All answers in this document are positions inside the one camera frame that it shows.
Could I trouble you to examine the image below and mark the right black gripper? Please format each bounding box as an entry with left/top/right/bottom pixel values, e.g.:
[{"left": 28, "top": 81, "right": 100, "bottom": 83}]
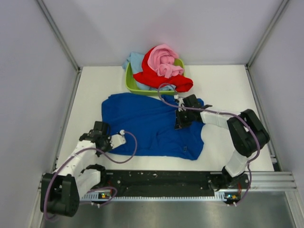
[{"left": 174, "top": 108, "right": 193, "bottom": 130}]

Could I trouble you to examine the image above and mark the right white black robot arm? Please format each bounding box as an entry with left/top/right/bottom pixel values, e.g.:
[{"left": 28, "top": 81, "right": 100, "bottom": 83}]
[{"left": 174, "top": 95, "right": 270, "bottom": 190}]

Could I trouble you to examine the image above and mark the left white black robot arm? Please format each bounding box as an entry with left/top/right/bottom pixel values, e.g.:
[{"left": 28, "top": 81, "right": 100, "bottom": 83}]
[{"left": 40, "top": 121, "right": 111, "bottom": 219}]

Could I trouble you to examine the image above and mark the red t shirt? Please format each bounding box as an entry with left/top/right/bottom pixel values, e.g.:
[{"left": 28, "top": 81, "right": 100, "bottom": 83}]
[{"left": 133, "top": 49, "right": 193, "bottom": 92}]

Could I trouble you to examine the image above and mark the green plastic basin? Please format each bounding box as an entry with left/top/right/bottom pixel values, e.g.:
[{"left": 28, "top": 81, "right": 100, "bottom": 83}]
[{"left": 125, "top": 58, "right": 185, "bottom": 96}]

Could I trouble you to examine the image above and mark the pink t shirt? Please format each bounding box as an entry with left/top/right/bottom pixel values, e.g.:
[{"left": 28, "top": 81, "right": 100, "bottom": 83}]
[{"left": 147, "top": 44, "right": 184, "bottom": 79}]

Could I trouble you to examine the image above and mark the light blue t shirt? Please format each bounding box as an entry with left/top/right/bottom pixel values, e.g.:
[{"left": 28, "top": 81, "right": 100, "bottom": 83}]
[{"left": 122, "top": 51, "right": 176, "bottom": 91}]

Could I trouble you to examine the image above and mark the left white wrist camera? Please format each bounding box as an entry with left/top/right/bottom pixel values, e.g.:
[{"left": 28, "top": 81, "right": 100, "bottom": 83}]
[{"left": 109, "top": 130, "right": 126, "bottom": 150}]

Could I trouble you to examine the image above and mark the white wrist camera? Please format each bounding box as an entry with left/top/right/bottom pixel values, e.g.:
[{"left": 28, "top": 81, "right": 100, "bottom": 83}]
[
  {"left": 174, "top": 95, "right": 186, "bottom": 112},
  {"left": 109, "top": 130, "right": 126, "bottom": 150}
]

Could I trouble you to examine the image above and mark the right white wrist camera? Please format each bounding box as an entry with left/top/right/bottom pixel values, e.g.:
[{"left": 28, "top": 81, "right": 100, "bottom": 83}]
[{"left": 174, "top": 95, "right": 186, "bottom": 112}]

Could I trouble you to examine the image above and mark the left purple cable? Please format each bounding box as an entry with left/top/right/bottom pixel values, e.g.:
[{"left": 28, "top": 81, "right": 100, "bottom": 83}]
[{"left": 44, "top": 130, "right": 138, "bottom": 220}]

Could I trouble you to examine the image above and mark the purple cable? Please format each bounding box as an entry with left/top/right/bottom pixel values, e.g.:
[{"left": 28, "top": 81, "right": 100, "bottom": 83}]
[
  {"left": 44, "top": 130, "right": 138, "bottom": 220},
  {"left": 157, "top": 83, "right": 261, "bottom": 206}
]

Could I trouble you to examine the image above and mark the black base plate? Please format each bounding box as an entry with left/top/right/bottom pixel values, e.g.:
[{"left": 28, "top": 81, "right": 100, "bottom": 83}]
[{"left": 101, "top": 170, "right": 249, "bottom": 197}]

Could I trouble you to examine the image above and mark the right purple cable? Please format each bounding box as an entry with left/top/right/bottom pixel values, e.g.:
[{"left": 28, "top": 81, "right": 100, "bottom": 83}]
[{"left": 157, "top": 83, "right": 261, "bottom": 206}]

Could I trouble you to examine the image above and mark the white slotted cable duct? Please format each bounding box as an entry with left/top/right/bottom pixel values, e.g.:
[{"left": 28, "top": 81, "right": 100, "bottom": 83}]
[{"left": 80, "top": 192, "right": 227, "bottom": 202}]

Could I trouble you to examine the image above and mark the aluminium frame rail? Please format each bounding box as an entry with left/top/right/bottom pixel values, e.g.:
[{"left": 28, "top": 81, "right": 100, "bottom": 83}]
[{"left": 250, "top": 171, "right": 297, "bottom": 191}]

